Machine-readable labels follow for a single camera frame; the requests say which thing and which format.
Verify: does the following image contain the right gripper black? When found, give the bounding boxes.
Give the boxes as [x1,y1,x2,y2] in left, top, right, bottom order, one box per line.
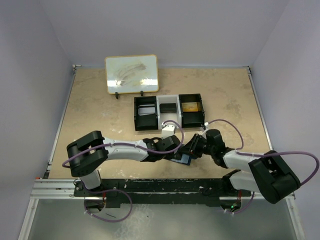
[179,133,215,158]

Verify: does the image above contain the blue leather card holder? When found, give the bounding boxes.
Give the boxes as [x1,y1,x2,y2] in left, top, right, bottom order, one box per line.
[170,153,196,166]

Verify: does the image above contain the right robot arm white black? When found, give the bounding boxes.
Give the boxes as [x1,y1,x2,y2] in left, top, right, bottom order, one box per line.
[180,129,301,204]

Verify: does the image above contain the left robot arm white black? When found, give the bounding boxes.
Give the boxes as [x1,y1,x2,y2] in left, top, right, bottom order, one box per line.
[62,130,184,196]

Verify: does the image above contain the black card case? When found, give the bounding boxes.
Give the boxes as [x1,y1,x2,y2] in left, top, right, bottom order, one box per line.
[159,103,177,114]

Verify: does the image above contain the gold card in tray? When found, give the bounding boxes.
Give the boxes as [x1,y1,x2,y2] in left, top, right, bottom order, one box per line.
[181,102,201,112]

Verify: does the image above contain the white card in tray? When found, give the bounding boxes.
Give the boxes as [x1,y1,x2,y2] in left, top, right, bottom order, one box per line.
[137,104,157,116]

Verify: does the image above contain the white middle tray compartment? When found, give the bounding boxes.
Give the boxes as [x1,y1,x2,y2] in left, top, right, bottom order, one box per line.
[156,94,182,130]

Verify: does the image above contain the black right tray compartment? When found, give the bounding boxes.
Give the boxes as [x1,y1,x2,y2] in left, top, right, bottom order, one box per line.
[178,93,205,128]

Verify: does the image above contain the black tray compartment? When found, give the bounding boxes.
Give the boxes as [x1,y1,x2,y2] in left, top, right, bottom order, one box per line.
[134,96,159,131]
[178,93,205,128]

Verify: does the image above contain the black left tray compartment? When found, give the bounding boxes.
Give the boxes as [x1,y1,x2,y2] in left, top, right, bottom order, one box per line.
[134,96,159,131]

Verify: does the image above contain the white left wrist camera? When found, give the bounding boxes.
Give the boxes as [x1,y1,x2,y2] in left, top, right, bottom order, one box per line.
[161,122,176,139]

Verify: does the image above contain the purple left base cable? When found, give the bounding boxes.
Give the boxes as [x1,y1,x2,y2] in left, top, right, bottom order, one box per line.
[83,188,133,222]

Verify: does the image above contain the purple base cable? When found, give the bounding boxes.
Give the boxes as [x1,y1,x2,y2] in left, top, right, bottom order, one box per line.
[223,189,255,216]
[83,188,133,222]

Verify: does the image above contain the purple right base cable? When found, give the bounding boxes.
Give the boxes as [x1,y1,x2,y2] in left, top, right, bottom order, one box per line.
[223,189,255,216]

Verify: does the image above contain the whiteboard with wooden frame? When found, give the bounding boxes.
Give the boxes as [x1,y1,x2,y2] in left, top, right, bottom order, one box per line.
[104,54,159,95]

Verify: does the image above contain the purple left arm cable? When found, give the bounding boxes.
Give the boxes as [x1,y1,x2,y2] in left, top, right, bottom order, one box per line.
[61,120,185,168]

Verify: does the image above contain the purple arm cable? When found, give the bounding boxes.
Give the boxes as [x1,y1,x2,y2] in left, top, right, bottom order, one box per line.
[206,118,320,186]
[61,120,185,168]

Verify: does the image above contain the aluminium frame rail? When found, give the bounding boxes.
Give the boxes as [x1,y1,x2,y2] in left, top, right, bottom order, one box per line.
[29,161,76,200]

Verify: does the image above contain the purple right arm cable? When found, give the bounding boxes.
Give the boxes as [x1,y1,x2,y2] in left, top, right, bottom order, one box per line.
[206,118,320,186]

